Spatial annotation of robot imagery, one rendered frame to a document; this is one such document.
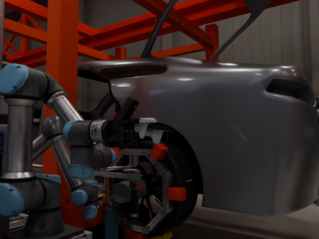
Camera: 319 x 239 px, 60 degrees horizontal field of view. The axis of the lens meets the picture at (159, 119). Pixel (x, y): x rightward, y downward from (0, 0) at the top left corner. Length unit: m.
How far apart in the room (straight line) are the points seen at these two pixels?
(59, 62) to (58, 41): 0.15
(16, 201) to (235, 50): 5.89
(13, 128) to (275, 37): 5.76
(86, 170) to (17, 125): 0.31
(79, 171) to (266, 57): 5.63
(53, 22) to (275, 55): 4.84
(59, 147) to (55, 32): 1.01
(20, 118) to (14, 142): 0.09
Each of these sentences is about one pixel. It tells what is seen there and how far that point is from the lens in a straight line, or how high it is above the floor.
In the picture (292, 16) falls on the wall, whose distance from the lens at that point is 6.44.
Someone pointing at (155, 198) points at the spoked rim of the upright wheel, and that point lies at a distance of 1.96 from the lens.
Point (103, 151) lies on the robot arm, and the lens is 1.04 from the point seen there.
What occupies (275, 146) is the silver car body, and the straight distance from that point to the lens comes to 1.73.
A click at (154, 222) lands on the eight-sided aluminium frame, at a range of 1.87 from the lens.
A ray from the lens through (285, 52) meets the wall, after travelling 6.23.
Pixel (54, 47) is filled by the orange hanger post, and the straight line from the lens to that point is 2.16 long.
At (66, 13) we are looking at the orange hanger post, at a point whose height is 2.09.
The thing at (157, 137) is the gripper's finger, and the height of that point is 1.19.
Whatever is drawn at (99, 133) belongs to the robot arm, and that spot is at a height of 1.21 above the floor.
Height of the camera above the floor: 1.19
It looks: 4 degrees up
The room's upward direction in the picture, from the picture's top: straight up
